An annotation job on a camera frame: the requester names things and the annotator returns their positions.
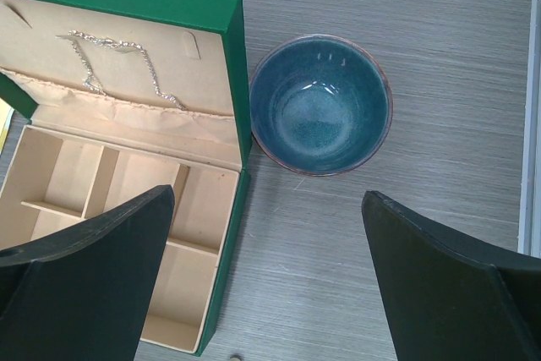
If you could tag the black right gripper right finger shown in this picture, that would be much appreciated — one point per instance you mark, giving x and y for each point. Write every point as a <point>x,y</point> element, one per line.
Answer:
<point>448,295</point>

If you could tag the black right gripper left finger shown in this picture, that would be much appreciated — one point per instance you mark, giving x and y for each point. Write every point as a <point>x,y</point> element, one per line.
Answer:
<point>83,293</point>

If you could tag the green jewelry box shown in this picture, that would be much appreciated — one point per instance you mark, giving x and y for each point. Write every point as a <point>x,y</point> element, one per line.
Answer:
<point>121,96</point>

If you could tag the blue ceramic bowl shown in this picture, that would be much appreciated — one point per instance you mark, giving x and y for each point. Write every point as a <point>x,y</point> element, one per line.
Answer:
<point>320,105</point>

